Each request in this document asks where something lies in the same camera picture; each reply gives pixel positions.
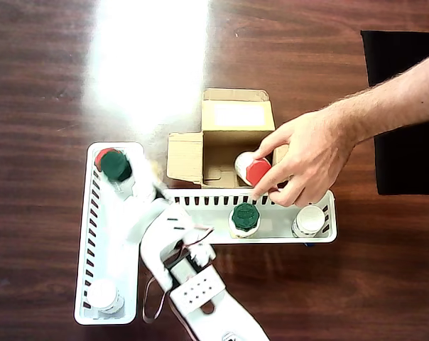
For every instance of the brown cardboard box with labels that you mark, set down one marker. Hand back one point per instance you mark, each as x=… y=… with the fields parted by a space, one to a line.
x=186 y=156

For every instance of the person's bare hand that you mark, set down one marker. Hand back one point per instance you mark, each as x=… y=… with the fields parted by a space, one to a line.
x=314 y=152

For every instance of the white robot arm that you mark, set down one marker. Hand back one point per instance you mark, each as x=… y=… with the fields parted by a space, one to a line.
x=214 y=312

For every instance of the white bottle with green cap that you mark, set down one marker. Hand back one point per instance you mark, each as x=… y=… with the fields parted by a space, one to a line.
x=243 y=216
x=115 y=166

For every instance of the white bottle with red cap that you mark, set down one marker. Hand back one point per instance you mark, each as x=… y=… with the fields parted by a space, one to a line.
x=257 y=170
x=101 y=156

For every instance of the person's hairy forearm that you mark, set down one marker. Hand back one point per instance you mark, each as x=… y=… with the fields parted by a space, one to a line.
x=395 y=103

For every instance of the black mat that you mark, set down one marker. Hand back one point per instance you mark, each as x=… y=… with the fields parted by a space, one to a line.
x=406 y=170

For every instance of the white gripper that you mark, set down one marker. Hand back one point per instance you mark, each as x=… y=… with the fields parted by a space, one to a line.
x=140 y=210

